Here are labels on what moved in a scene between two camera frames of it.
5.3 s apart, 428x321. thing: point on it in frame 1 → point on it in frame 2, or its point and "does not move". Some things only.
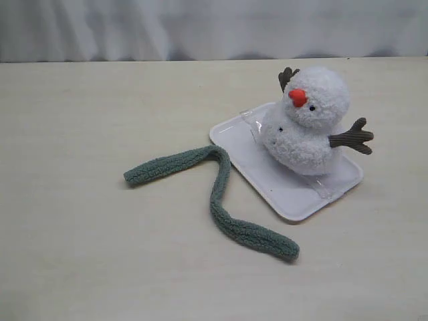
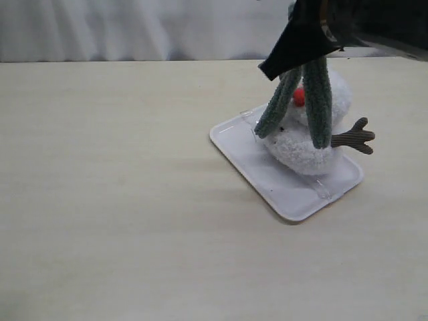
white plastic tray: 300,195 does not move
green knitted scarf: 269,241 → 317,97
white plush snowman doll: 297,133 does not move
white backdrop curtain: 58,31 does not move
